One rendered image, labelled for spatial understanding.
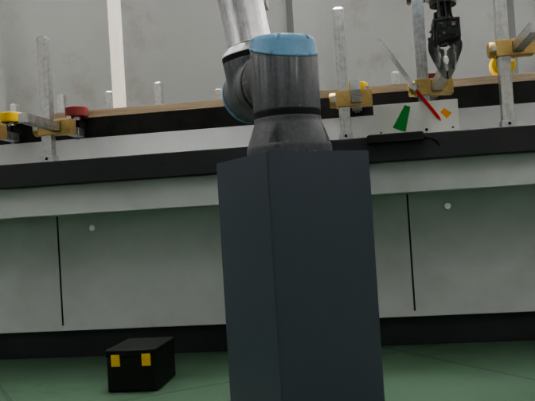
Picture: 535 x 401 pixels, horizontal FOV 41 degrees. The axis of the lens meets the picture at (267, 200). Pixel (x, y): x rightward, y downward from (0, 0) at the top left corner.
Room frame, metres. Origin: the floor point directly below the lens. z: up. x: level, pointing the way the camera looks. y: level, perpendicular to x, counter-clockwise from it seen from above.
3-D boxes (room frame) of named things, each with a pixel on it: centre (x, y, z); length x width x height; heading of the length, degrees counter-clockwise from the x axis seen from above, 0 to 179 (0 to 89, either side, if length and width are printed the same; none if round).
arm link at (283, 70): (1.60, -0.05, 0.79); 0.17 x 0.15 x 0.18; 19
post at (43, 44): (2.41, 0.73, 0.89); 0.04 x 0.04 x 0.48; 82
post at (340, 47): (2.27, -0.26, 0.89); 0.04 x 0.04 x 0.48; 82
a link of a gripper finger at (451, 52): (1.91, -0.52, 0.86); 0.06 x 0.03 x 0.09; 172
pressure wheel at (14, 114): (2.60, 0.91, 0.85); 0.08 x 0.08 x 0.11
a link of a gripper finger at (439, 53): (1.92, -0.49, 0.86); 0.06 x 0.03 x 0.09; 172
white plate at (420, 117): (2.22, -0.48, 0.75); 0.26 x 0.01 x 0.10; 82
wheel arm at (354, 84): (2.23, -0.30, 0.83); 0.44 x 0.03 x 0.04; 172
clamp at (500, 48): (2.20, -0.78, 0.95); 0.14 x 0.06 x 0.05; 82
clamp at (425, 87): (2.24, -0.53, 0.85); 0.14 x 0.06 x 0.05; 82
